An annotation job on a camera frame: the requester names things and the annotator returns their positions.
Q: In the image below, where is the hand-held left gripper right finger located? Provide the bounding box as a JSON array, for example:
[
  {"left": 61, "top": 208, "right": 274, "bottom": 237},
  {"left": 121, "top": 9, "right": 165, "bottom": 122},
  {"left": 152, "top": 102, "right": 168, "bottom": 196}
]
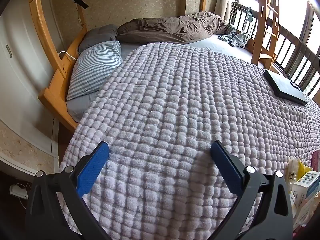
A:
[{"left": 210, "top": 141, "right": 294, "bottom": 240}]

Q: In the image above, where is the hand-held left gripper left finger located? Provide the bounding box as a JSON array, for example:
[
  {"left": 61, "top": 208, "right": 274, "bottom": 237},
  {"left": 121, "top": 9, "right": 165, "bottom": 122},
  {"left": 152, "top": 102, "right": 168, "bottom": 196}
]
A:
[{"left": 25, "top": 141, "right": 112, "bottom": 240}]

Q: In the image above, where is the blue white carton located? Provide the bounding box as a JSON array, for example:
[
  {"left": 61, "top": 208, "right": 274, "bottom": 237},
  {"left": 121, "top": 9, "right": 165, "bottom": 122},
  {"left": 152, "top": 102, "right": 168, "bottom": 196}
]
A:
[{"left": 291, "top": 171, "right": 320, "bottom": 230}]

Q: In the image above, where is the white power adapter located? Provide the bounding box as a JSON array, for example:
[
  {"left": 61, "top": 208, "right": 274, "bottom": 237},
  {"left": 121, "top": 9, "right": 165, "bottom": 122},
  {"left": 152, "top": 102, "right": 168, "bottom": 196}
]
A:
[{"left": 9, "top": 184, "right": 29, "bottom": 200}]

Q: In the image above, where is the yellow plastic packet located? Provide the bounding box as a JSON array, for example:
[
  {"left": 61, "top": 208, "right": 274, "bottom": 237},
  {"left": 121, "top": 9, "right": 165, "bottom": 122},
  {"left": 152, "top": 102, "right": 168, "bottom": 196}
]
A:
[{"left": 286, "top": 157, "right": 314, "bottom": 183}]

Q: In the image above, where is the lilac bubble blanket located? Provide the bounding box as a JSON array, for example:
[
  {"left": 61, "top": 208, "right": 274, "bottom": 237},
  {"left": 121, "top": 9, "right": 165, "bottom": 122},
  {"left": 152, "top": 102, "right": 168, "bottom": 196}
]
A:
[{"left": 59, "top": 42, "right": 320, "bottom": 240}]

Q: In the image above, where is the striped pillow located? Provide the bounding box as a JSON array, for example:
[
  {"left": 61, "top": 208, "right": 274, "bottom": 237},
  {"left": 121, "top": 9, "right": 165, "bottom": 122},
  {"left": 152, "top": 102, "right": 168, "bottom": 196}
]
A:
[{"left": 66, "top": 40, "right": 123, "bottom": 101}]

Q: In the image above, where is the grey crumpled clothing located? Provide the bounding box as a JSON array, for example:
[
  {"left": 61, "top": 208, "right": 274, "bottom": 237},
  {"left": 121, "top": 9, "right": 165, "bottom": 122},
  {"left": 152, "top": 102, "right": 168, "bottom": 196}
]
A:
[{"left": 217, "top": 29, "right": 250, "bottom": 48}]

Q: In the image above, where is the grey pillow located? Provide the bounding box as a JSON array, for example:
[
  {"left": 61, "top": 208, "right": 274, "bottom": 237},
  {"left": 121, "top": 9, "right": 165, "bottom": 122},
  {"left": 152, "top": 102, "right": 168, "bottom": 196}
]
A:
[{"left": 77, "top": 24, "right": 118, "bottom": 54}]

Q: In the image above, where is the dark window railing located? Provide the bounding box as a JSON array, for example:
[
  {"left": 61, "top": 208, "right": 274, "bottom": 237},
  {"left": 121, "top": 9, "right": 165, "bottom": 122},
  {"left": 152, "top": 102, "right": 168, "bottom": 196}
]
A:
[{"left": 229, "top": 1, "right": 320, "bottom": 98}]

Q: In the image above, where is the wooden bunk bed ladder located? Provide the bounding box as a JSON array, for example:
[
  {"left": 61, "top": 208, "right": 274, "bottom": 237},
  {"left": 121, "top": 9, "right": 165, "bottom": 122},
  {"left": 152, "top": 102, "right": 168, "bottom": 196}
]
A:
[{"left": 251, "top": 0, "right": 280, "bottom": 70}]

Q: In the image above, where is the brown duvet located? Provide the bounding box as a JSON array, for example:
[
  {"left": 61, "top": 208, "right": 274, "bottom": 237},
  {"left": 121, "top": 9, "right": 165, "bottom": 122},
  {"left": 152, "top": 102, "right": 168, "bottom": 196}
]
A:
[{"left": 116, "top": 11, "right": 237, "bottom": 45}]

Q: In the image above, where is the beige curtain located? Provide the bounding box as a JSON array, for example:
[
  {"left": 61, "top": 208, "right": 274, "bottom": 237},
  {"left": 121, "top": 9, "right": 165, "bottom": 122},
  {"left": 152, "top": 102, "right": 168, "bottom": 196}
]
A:
[{"left": 215, "top": 0, "right": 237, "bottom": 22}]

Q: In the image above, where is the wooden bunk bed frame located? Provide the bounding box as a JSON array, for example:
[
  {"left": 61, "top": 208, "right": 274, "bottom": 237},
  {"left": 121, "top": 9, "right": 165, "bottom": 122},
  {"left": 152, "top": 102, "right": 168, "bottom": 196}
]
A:
[{"left": 26, "top": 0, "right": 280, "bottom": 130}]

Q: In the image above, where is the white charging cable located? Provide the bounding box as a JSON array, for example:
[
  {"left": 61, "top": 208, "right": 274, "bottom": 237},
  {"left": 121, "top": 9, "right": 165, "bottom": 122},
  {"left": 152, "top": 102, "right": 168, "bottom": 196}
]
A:
[{"left": 58, "top": 51, "right": 75, "bottom": 62}]

